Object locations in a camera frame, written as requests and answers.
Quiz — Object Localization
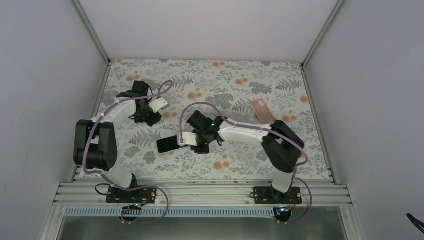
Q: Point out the pink phone case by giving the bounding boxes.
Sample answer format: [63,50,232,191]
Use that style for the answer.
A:
[250,99,276,124]

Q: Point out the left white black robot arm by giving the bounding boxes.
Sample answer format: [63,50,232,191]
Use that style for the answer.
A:
[73,81,169,203]

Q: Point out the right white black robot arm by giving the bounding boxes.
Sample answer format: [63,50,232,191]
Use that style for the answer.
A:
[177,110,305,204]

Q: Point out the floral patterned table mat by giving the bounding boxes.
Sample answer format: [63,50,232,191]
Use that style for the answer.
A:
[99,58,330,181]

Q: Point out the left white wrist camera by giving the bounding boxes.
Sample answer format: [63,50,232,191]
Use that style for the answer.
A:
[148,98,169,113]

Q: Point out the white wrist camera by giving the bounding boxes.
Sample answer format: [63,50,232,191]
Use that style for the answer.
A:
[148,98,169,113]
[177,132,198,147]

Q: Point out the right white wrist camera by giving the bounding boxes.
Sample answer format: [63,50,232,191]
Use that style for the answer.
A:
[177,132,198,147]

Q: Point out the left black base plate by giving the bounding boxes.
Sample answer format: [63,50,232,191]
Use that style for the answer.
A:
[105,187,157,205]

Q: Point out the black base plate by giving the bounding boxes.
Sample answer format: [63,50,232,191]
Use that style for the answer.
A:
[249,186,303,205]
[105,187,157,205]

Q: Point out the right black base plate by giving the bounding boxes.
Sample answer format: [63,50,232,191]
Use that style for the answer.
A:
[249,186,303,205]

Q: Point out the white slotted cable duct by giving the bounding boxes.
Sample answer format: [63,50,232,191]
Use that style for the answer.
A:
[63,206,275,219]

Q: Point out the aluminium rail frame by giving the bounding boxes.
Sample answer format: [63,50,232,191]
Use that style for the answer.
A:
[41,179,363,240]

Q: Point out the black cable at corner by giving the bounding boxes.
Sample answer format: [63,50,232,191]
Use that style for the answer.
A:
[406,213,424,235]

